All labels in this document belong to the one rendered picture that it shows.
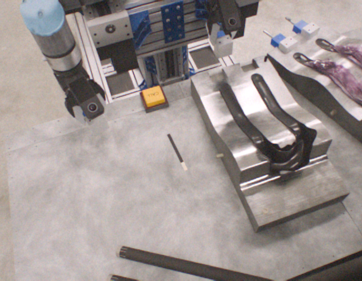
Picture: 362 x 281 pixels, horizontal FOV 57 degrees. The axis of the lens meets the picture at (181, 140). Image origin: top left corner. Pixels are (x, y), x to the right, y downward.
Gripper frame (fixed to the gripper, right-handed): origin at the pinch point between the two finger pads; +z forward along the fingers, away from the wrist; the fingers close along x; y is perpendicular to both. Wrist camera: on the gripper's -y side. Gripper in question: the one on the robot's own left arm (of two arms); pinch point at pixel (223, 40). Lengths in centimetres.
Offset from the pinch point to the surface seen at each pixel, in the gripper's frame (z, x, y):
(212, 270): 6, 27, -61
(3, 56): 95, 109, 140
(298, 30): 9.1, -30.8, 3.9
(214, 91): 6.0, 8.0, -13.1
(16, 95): 95, 102, 98
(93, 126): 0.1, 44.8, -17.1
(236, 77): 6.0, -0.7, -10.5
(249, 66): 8.5, -7.5, -5.6
